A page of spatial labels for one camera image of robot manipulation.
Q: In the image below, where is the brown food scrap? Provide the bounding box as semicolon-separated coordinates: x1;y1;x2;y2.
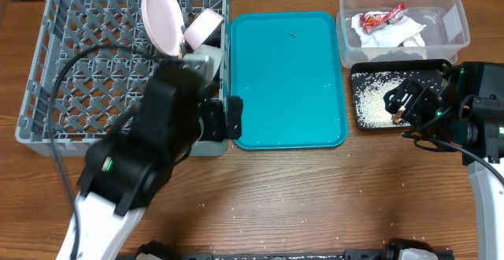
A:
392;110;404;125

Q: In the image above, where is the white rice pile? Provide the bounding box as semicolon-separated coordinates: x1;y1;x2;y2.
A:
353;72;403;129

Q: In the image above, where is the grey small bowl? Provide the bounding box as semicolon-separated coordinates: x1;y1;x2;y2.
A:
194;44;223;81

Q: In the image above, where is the white shallow bowl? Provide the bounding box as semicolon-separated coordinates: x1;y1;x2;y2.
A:
183;8;224;50

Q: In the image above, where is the large white round plate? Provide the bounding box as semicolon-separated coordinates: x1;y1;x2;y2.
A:
141;0;184;57

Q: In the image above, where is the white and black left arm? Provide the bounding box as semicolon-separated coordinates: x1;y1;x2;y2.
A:
57;60;243;259

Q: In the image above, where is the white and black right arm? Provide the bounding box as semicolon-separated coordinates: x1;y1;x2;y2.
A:
384;61;503;259

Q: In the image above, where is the clear plastic waste bin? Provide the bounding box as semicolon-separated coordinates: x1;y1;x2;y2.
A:
336;0;470;69

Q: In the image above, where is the black rectangular tray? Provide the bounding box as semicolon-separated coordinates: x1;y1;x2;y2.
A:
350;59;450;131

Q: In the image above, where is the teal serving tray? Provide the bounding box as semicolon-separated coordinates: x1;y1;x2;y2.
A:
230;11;349;150

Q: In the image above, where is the crumpled white paper napkin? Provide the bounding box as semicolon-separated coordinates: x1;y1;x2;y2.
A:
351;13;426;48

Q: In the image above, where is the red snack wrapper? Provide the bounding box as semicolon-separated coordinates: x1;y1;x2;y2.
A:
359;3;406;34

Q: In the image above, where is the grey plastic dish rack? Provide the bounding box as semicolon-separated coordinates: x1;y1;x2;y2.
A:
14;0;231;158

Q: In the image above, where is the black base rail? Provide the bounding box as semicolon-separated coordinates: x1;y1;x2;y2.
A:
133;240;454;260

